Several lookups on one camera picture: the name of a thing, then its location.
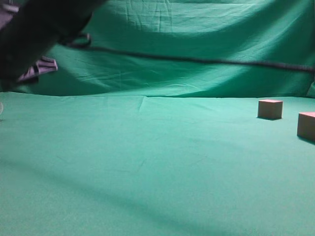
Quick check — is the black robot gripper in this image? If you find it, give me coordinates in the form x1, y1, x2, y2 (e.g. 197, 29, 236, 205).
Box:
0, 0, 105, 85

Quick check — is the white dimpled golf ball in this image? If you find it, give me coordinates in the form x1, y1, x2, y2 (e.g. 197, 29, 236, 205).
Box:
0, 102, 4, 116

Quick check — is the brown wooden cube block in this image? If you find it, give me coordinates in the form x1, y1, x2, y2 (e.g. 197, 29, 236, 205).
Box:
257, 99, 283, 119

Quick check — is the brown cube block at edge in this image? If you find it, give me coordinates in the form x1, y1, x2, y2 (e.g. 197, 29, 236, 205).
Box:
297, 112, 315, 141

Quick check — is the green table cloth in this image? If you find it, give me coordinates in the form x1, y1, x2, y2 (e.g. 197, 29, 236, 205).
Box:
0, 93, 315, 236

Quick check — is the green cloth backdrop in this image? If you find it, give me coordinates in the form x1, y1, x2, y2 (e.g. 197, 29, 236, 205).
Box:
0, 0, 315, 99

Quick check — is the black cable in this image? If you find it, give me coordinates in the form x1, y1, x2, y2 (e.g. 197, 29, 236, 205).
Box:
60, 32, 315, 73

